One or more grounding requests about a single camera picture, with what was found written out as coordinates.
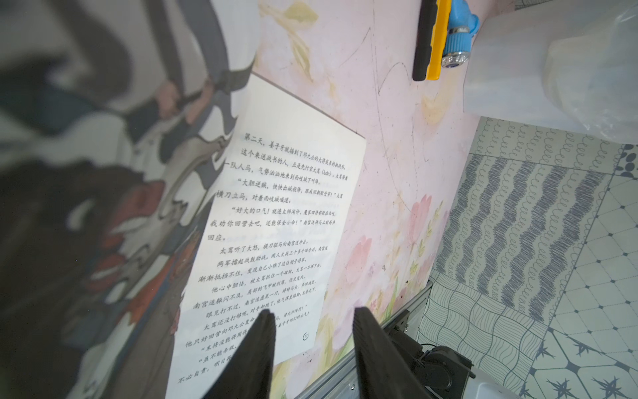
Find white bin with plastic bag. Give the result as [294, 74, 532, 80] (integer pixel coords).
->
[463, 0, 637, 145]

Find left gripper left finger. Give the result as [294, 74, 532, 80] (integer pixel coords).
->
[204, 309, 276, 399]

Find blue handled tool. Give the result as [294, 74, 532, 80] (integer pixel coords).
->
[442, 0, 480, 68]

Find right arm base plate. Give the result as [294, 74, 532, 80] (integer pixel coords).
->
[389, 328, 476, 399]

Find yellow black pliers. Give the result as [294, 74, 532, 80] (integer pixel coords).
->
[412, 0, 452, 81]

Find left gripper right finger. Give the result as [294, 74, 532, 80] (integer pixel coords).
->
[352, 307, 430, 399]

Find illustrated story book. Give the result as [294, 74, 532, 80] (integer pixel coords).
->
[1, 1, 366, 398]

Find aluminium mounting rail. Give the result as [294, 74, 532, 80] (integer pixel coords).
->
[298, 283, 435, 398]

